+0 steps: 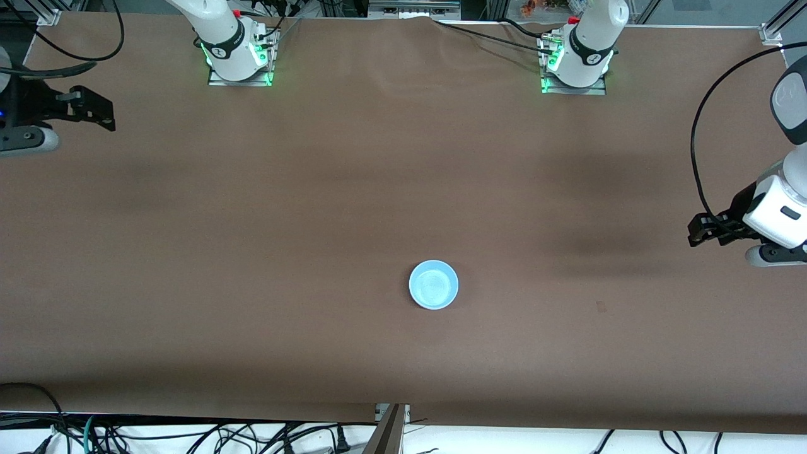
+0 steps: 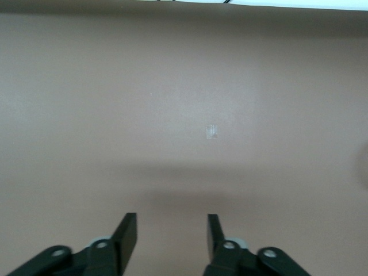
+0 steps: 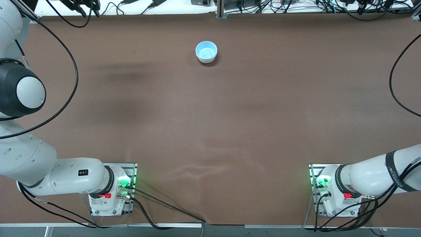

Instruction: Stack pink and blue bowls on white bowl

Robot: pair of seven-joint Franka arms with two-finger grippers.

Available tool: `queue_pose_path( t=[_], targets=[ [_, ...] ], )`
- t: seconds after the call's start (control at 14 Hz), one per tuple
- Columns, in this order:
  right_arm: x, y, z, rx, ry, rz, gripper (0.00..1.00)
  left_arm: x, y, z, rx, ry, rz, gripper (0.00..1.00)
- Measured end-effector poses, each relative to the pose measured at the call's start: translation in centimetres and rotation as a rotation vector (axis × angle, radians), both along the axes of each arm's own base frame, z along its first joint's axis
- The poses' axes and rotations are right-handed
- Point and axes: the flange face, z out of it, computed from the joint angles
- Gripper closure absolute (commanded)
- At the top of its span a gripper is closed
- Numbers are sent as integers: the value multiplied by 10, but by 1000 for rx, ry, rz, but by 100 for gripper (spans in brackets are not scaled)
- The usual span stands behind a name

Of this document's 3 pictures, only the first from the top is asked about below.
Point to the blue bowl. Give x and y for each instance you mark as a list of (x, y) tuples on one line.
[(434, 285)]

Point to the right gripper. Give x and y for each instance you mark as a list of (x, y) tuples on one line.
[(33, 101)]

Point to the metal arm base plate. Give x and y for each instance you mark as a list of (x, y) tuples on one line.
[(243, 82), (577, 90)]

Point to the aluminium frame corner bracket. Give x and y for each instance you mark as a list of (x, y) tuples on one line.
[(49, 16), (770, 33)]

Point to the aluminium profile bar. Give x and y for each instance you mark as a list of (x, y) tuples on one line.
[(388, 435)]

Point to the black power plug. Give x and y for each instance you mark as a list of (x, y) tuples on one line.
[(342, 441)]

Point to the brown table cover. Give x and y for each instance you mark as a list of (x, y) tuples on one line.
[(403, 157)]

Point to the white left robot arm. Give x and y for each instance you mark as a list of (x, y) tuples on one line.
[(589, 44)]

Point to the grey metal frame rail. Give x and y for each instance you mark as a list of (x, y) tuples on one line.
[(413, 9)]

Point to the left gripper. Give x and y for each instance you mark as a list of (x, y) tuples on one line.
[(735, 211)]

